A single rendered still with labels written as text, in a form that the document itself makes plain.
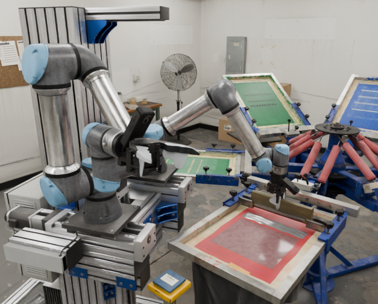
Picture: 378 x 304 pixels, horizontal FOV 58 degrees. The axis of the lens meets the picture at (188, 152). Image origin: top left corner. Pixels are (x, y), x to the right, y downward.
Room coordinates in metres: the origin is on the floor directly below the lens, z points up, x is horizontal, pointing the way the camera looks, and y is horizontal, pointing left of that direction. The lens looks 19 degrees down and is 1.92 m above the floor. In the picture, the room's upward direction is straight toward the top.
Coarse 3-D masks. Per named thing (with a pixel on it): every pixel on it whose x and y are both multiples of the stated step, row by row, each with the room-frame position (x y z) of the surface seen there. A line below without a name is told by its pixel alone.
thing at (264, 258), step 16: (288, 224) 1.61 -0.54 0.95; (304, 224) 1.61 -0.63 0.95; (256, 240) 1.46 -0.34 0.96; (272, 240) 1.46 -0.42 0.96; (288, 240) 1.46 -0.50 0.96; (304, 240) 1.46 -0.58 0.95; (240, 256) 1.33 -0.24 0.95; (256, 256) 1.33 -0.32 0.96; (272, 256) 1.33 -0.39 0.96; (288, 256) 1.33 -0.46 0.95; (256, 272) 1.22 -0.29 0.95; (272, 272) 1.22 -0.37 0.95
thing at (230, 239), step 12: (240, 216) 1.70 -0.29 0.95; (264, 216) 1.70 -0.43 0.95; (276, 216) 1.70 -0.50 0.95; (228, 228) 1.57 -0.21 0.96; (240, 228) 1.57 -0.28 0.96; (252, 228) 1.57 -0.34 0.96; (264, 228) 1.57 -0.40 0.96; (204, 240) 1.46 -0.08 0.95; (216, 240) 1.46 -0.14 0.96; (228, 240) 1.46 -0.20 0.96; (240, 240) 1.46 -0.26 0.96; (252, 240) 1.46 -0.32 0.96; (216, 252) 1.36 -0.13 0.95; (228, 252) 1.36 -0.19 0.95; (240, 252) 1.36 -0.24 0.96
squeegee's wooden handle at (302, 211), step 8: (256, 192) 1.75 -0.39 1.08; (256, 200) 1.75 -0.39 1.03; (264, 200) 1.72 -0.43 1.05; (280, 200) 1.66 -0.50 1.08; (288, 200) 1.65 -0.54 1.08; (272, 208) 1.68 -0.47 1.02; (280, 208) 1.65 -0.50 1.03; (288, 208) 1.62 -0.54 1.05; (296, 208) 1.60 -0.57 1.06; (304, 208) 1.57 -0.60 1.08; (312, 208) 1.56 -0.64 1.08; (296, 216) 1.59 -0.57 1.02; (304, 216) 1.56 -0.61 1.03; (312, 216) 1.56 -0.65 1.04
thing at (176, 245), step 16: (224, 208) 1.73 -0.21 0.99; (208, 224) 1.58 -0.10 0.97; (176, 240) 1.41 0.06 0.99; (320, 240) 1.41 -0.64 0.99; (192, 256) 1.29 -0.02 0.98; (208, 256) 1.28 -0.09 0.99; (304, 256) 1.28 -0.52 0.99; (224, 272) 1.18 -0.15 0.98; (240, 272) 1.17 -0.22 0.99; (304, 272) 1.20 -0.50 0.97; (256, 288) 1.09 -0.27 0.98; (272, 288) 1.08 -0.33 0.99; (288, 288) 1.08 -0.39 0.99
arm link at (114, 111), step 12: (84, 48) 1.13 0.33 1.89; (84, 60) 1.11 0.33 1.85; (96, 60) 1.13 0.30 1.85; (84, 72) 1.11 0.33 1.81; (96, 72) 1.11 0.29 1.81; (108, 72) 1.14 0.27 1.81; (84, 84) 1.12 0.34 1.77; (96, 84) 1.09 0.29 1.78; (108, 84) 1.10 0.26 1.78; (96, 96) 1.08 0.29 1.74; (108, 96) 1.07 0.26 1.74; (108, 108) 1.05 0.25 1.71; (120, 108) 1.06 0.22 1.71; (108, 120) 1.04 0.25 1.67; (120, 120) 1.03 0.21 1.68
